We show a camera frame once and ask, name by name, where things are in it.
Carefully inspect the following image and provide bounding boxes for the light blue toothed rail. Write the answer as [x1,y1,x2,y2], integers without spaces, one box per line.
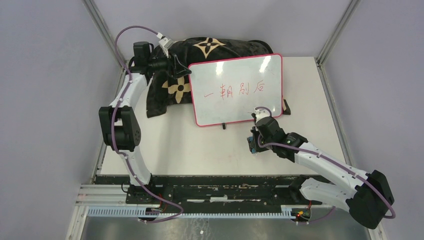
[86,206,294,220]

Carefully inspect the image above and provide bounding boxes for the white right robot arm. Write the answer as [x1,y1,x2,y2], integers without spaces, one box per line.
[250,111,397,229]

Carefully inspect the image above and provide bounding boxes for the pink framed whiteboard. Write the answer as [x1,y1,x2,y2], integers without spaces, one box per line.
[188,53,284,127]

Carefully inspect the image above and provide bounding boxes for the blue black whiteboard eraser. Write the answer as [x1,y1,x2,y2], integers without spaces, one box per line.
[247,135,257,154]

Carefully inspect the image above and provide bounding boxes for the aluminium frame rails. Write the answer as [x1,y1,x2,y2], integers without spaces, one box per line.
[74,184,133,208]

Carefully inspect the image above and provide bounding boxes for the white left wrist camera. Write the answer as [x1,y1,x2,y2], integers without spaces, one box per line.
[158,36,174,56]

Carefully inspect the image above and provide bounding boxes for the black patterned blanket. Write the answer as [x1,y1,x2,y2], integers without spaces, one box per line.
[146,37,273,119]

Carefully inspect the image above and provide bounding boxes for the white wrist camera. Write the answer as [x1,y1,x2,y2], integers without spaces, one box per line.
[251,109,271,122]
[158,36,174,56]

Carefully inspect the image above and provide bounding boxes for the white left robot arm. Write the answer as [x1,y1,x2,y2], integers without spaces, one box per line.
[98,41,191,204]

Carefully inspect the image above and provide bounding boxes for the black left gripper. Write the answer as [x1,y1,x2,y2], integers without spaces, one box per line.
[147,48,192,80]

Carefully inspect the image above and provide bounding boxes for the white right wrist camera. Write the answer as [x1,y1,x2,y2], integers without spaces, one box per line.
[251,109,271,122]

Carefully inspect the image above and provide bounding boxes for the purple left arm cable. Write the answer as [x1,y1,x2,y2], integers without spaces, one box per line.
[110,25,185,224]

